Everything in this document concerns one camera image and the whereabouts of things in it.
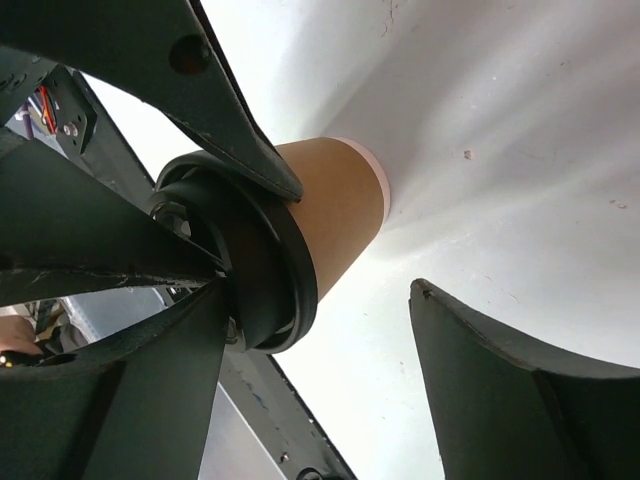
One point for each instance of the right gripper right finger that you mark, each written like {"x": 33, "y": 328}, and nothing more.
{"x": 506, "y": 405}

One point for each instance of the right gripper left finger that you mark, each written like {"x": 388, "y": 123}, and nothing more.
{"x": 134, "y": 405}

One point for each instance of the single brown paper cup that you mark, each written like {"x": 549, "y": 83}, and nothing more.
{"x": 346, "y": 200}

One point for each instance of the single black cup lid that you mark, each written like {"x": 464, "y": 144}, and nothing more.
{"x": 261, "y": 255}

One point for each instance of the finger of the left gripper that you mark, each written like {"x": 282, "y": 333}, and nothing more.
{"x": 63, "y": 233}
{"x": 166, "y": 54}

